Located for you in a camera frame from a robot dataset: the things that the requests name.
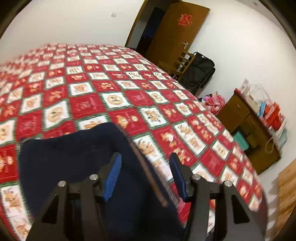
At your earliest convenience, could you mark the navy patterned knit sweater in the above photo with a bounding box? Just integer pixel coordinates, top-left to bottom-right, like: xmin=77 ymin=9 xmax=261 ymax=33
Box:
xmin=18 ymin=123 xmax=184 ymax=240

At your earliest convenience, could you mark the brown wooden dresser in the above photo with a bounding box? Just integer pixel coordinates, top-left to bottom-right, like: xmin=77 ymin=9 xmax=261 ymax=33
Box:
xmin=217 ymin=89 xmax=280 ymax=174

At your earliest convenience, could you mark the pink red plastic bag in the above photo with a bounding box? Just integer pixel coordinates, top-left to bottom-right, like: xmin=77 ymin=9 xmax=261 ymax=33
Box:
xmin=204 ymin=92 xmax=226 ymax=115

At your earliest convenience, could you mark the red gift bag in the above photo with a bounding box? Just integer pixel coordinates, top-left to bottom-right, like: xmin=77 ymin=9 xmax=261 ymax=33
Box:
xmin=263 ymin=102 xmax=285 ymax=131

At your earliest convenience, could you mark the red patchwork bedspread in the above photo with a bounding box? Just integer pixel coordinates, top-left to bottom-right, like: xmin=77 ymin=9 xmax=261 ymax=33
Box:
xmin=1 ymin=43 xmax=267 ymax=240

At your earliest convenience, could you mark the black bag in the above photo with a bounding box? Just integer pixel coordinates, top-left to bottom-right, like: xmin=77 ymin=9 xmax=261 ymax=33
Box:
xmin=180 ymin=52 xmax=216 ymax=95

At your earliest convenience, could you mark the wooden chair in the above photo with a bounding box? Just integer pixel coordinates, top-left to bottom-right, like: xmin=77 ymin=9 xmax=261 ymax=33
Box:
xmin=158 ymin=50 xmax=196 ymax=82

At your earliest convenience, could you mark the brown wooden door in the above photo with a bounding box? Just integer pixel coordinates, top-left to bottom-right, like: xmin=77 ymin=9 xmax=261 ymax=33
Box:
xmin=145 ymin=1 xmax=210 ymax=65

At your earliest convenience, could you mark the red double happiness decoration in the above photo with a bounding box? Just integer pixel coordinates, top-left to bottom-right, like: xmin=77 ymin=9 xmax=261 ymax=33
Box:
xmin=178 ymin=14 xmax=192 ymax=27

